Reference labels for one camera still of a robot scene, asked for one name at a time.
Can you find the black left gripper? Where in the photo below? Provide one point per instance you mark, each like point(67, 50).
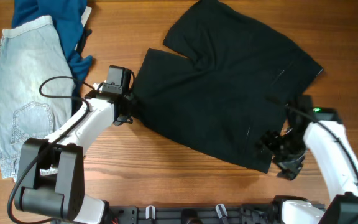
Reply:
point(123, 116)

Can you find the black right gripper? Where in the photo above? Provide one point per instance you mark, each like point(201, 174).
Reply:
point(286, 152)

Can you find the black shorts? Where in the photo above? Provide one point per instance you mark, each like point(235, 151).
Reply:
point(221, 84)

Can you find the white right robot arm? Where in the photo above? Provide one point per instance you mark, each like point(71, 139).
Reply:
point(321, 131)

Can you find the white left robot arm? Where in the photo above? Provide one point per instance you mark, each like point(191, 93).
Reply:
point(51, 178)

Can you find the light blue denim shorts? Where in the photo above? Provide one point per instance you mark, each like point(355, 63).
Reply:
point(35, 86)

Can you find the blue garment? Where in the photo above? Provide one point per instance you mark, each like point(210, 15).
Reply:
point(69, 18)

